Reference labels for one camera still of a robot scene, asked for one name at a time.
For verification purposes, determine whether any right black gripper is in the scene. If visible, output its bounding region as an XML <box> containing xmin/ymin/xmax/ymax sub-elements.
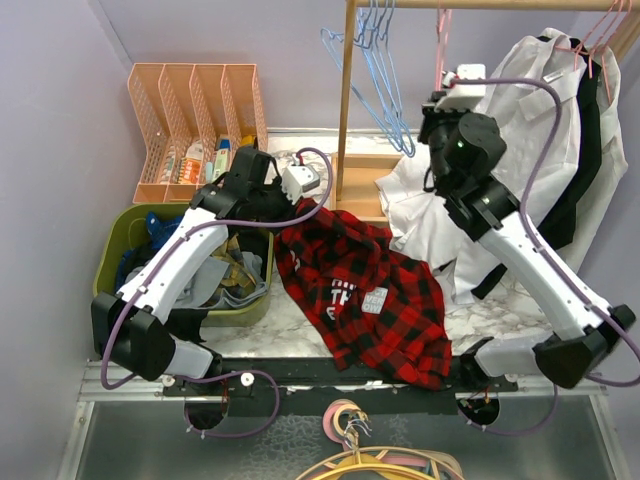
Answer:
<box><xmin>416</xmin><ymin>91</ymin><xmax>473</xmax><ymax>192</ymax></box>

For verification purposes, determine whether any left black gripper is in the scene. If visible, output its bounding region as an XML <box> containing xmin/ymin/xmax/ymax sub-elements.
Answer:
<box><xmin>250</xmin><ymin>176</ymin><xmax>304</xmax><ymax>237</ymax></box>

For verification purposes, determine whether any pink wire hanger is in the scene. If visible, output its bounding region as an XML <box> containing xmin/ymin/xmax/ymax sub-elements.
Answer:
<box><xmin>434</xmin><ymin>5</ymin><xmax>453</xmax><ymax>91</ymax></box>

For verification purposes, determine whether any red black plaid shirt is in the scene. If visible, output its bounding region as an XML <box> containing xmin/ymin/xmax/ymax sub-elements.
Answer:
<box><xmin>274</xmin><ymin>199</ymin><xmax>453</xmax><ymax>390</ymax></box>

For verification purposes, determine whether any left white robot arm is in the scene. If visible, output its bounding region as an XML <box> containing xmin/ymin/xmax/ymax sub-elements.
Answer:
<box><xmin>91</xmin><ymin>147</ymin><xmax>319</xmax><ymax>395</ymax></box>

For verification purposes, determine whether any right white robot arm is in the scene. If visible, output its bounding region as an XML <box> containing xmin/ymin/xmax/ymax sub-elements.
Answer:
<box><xmin>418</xmin><ymin>90</ymin><xmax>636</xmax><ymax>391</ymax></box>

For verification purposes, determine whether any white hanging shirt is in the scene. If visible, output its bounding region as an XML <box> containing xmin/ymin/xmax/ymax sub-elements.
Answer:
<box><xmin>376</xmin><ymin>28</ymin><xmax>628</xmax><ymax>304</ymax></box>

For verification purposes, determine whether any pink hanger holding shirts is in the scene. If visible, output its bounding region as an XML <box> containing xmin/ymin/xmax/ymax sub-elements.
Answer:
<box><xmin>571</xmin><ymin>0</ymin><xmax>639</xmax><ymax>104</ymax></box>

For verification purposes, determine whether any yellow plaid cloth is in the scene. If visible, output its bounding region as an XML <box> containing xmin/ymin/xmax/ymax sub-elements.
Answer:
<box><xmin>210</xmin><ymin>234</ymin><xmax>257</xmax><ymax>303</ymax></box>

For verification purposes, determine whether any pink mesh file organizer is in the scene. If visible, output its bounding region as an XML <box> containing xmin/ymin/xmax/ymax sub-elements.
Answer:
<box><xmin>128</xmin><ymin>63</ymin><xmax>268</xmax><ymax>204</ymax></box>

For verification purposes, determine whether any blue cloth in bin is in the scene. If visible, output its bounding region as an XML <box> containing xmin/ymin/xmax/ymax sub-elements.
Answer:
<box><xmin>115</xmin><ymin>212</ymin><xmax>182</xmax><ymax>290</ymax></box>

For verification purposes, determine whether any wooden clothes rack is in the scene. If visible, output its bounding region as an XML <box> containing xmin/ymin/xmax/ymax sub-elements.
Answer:
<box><xmin>328</xmin><ymin>0</ymin><xmax>640</xmax><ymax>224</ymax></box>

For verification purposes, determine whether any olive green laundry bin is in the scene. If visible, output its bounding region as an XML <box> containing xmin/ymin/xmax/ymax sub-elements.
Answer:
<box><xmin>93</xmin><ymin>203</ymin><xmax>274</xmax><ymax>327</ymax></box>

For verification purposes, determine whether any black hanging garment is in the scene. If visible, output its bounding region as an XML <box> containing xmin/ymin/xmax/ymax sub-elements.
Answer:
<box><xmin>476</xmin><ymin>29</ymin><xmax>602</xmax><ymax>269</ymax></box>

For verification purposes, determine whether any pile of coloured hangers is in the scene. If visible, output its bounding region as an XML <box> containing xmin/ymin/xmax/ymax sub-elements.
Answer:
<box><xmin>298</xmin><ymin>399</ymin><xmax>464</xmax><ymax>480</ymax></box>

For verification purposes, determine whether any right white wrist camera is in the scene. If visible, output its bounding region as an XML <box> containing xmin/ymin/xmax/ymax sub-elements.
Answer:
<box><xmin>435</xmin><ymin>64</ymin><xmax>486</xmax><ymax>111</ymax></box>

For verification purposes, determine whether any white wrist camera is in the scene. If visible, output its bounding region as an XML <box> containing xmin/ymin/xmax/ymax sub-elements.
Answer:
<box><xmin>435</xmin><ymin>64</ymin><xmax>486</xmax><ymax>111</ymax></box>
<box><xmin>281</xmin><ymin>165</ymin><xmax>321</xmax><ymax>204</ymax></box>

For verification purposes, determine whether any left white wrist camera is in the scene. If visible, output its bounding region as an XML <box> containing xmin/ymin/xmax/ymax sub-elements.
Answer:
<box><xmin>281</xmin><ymin>165</ymin><xmax>321</xmax><ymax>204</ymax></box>

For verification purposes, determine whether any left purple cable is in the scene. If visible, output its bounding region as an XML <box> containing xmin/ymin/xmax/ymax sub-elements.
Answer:
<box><xmin>100</xmin><ymin>147</ymin><xmax>334</xmax><ymax>440</ymax></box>

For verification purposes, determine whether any purple cable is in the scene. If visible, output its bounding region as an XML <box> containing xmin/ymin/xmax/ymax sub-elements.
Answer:
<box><xmin>100</xmin><ymin>147</ymin><xmax>334</xmax><ymax>440</ymax></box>
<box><xmin>444</xmin><ymin>77</ymin><xmax>640</xmax><ymax>436</ymax></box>

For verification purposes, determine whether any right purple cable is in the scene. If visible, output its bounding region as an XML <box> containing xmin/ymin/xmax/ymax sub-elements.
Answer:
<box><xmin>444</xmin><ymin>77</ymin><xmax>640</xmax><ymax>436</ymax></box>

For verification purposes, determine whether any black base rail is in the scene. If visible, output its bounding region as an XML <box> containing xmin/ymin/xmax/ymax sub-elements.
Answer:
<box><xmin>163</xmin><ymin>357</ymin><xmax>517</xmax><ymax>417</ymax></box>

